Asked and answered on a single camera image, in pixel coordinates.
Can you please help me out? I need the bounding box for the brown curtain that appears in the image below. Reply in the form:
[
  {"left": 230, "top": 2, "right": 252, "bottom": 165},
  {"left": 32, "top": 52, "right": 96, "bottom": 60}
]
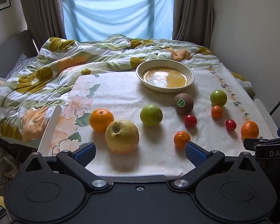
[
  {"left": 172, "top": 0, "right": 215, "bottom": 48},
  {"left": 18, "top": 0, "right": 67, "bottom": 49}
]

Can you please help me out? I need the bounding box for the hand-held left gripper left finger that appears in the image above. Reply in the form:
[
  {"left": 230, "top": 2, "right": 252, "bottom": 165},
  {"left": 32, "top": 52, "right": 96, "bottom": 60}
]
[{"left": 20, "top": 142, "right": 111, "bottom": 193}]

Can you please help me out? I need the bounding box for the white table leg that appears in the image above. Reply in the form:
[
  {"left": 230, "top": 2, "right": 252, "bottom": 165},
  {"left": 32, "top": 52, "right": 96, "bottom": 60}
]
[{"left": 38, "top": 105, "right": 62, "bottom": 157}]

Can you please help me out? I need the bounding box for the floral tablecloth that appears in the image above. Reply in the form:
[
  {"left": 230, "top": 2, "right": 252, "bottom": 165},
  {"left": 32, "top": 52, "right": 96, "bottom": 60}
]
[{"left": 48, "top": 64, "right": 274, "bottom": 178}]

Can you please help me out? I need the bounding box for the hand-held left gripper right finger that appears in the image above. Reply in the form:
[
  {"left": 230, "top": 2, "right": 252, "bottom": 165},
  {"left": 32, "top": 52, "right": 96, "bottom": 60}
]
[{"left": 171, "top": 141, "right": 262, "bottom": 193}]

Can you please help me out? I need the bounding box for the light blue window cloth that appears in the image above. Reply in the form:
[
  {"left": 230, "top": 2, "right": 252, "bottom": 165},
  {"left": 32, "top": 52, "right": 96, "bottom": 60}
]
[{"left": 62, "top": 0, "right": 174, "bottom": 43}]

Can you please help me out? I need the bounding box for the large yellow apple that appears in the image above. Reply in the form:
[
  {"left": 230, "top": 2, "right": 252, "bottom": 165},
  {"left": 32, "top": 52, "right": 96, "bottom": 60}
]
[{"left": 105, "top": 120, "right": 140, "bottom": 155}]

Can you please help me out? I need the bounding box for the grey headboard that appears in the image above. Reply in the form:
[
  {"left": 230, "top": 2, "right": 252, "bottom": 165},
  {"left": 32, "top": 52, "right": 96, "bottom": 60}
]
[{"left": 0, "top": 29, "right": 39, "bottom": 80}]

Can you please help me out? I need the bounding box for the brown kiwi with green sticker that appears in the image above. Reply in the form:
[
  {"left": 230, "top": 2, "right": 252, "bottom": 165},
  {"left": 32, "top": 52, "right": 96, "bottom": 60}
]
[{"left": 174, "top": 93, "right": 194, "bottom": 115}]

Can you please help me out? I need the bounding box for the large orange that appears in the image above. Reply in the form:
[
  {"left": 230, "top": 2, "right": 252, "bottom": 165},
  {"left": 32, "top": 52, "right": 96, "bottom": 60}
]
[
  {"left": 241, "top": 121, "right": 259, "bottom": 140},
  {"left": 89, "top": 108, "right": 115, "bottom": 133}
]

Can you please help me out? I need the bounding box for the red cherry tomato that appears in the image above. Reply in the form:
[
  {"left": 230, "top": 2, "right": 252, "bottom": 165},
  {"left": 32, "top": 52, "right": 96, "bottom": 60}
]
[
  {"left": 184, "top": 114, "right": 197, "bottom": 127},
  {"left": 225, "top": 119, "right": 237, "bottom": 131}
]

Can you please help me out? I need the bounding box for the green apple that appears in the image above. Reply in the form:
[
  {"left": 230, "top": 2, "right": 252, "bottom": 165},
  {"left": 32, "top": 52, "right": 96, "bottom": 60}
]
[
  {"left": 140, "top": 104, "right": 163, "bottom": 127},
  {"left": 210, "top": 89, "right": 228, "bottom": 107}
]

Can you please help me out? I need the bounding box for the patterned grey pillow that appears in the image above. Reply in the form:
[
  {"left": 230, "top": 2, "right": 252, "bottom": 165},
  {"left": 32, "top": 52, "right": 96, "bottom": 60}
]
[{"left": 6, "top": 54, "right": 39, "bottom": 80}]

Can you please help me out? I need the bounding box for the green striped floral blanket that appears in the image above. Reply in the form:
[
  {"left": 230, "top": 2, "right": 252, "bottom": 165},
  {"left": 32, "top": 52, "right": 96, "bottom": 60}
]
[{"left": 0, "top": 34, "right": 256, "bottom": 148}]

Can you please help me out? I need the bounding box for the small mandarin orange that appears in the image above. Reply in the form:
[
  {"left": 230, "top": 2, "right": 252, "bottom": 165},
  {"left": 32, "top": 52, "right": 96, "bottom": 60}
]
[
  {"left": 174, "top": 131, "right": 191, "bottom": 149},
  {"left": 211, "top": 105, "right": 223, "bottom": 119}
]

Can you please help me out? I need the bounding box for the black cable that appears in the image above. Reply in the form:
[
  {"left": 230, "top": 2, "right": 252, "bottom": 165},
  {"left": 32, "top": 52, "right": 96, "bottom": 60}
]
[{"left": 269, "top": 87, "right": 280, "bottom": 117}]

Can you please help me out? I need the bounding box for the cream bowl with yellow inside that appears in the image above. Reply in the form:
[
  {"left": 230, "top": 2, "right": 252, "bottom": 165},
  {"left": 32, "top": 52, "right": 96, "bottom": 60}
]
[{"left": 136, "top": 60, "right": 195, "bottom": 93}]

